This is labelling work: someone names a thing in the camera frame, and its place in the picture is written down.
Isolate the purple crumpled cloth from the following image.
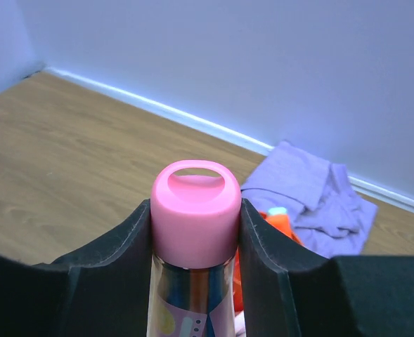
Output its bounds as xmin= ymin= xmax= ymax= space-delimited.
xmin=241 ymin=142 xmax=378 ymax=258

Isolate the mint green highlighter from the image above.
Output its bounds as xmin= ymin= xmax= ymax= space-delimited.
xmin=267 ymin=206 xmax=287 ymax=216

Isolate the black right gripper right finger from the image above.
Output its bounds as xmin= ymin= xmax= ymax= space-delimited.
xmin=239 ymin=200 xmax=414 ymax=336

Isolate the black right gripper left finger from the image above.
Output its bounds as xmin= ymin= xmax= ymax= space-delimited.
xmin=0 ymin=201 xmax=152 ymax=336

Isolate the orange round organizer container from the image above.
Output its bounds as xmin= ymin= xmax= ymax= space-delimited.
xmin=233 ymin=211 xmax=303 ymax=315

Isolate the pink capped clear pencil tube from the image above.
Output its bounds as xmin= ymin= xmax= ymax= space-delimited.
xmin=148 ymin=160 xmax=241 ymax=336

